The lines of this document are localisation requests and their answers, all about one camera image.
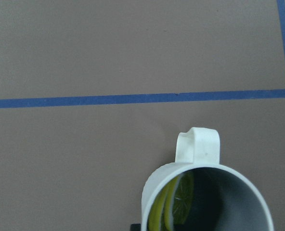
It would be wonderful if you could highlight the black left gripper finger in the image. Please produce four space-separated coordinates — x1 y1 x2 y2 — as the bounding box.
130 223 141 231

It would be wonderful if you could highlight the green lemon slice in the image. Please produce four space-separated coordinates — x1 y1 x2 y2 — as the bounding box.
147 171 194 231

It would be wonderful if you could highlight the white plastic mug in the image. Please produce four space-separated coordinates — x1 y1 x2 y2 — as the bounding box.
141 128 274 231

